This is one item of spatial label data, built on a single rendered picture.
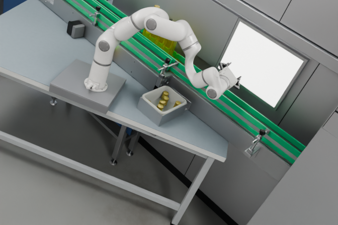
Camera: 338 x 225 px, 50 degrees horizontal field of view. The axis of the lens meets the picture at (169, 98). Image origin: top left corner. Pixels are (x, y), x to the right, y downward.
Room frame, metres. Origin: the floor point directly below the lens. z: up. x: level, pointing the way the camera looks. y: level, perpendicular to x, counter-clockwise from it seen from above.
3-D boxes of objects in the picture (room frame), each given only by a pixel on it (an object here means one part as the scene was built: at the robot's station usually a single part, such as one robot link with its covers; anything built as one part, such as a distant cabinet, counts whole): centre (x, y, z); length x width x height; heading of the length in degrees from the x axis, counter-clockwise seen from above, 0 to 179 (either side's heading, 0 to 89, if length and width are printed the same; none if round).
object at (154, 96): (1.62, 0.02, 0.80); 0.22 x 0.17 x 0.09; 152
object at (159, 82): (1.78, 0.07, 0.85); 0.09 x 0.04 x 0.07; 152
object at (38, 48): (2.22, 0.39, 0.73); 1.58 x 1.52 x 0.04; 90
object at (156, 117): (1.65, 0.01, 0.79); 0.27 x 0.17 x 0.08; 152
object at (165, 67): (1.77, 0.07, 0.95); 0.17 x 0.03 x 0.12; 152
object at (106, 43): (1.58, 0.39, 1.03); 0.13 x 0.10 x 0.16; 0
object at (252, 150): (1.46, -0.49, 0.90); 0.17 x 0.05 x 0.23; 152
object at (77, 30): (2.04, 0.73, 0.79); 0.08 x 0.08 x 0.08; 62
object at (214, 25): (1.93, -0.17, 1.15); 0.90 x 0.03 x 0.34; 62
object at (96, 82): (1.55, 0.39, 0.87); 0.16 x 0.13 x 0.15; 177
